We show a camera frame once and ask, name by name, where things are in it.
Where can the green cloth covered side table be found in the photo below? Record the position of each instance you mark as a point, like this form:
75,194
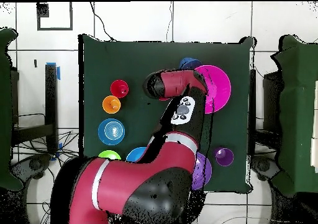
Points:
5,109
295,109

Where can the green plastic bowl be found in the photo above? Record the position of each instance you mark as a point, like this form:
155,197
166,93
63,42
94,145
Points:
109,155

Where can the dark green tablecloth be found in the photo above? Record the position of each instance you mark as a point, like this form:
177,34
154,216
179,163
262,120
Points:
111,60

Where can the small dark blue plastic bowl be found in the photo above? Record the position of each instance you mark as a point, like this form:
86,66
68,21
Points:
188,63

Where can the red plastic cup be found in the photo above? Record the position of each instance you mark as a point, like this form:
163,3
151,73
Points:
116,86

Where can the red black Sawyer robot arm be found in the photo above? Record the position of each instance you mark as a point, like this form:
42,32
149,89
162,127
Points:
139,181

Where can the dark square floor frame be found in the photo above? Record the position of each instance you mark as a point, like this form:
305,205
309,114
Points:
42,10

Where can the shallow light blue plastic bowl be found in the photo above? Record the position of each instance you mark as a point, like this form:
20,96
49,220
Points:
111,131

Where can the purple plastic cup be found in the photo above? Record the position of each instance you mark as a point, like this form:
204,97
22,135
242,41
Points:
224,158

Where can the purple plastic bowl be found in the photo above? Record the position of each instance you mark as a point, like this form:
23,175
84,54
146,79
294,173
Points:
205,172

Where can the orange plastic cup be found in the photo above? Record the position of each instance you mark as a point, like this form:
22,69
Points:
111,104

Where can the large light blue plastic bowl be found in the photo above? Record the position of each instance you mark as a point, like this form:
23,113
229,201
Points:
136,155

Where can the large pink plastic bowl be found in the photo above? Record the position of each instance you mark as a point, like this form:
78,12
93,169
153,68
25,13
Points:
219,87

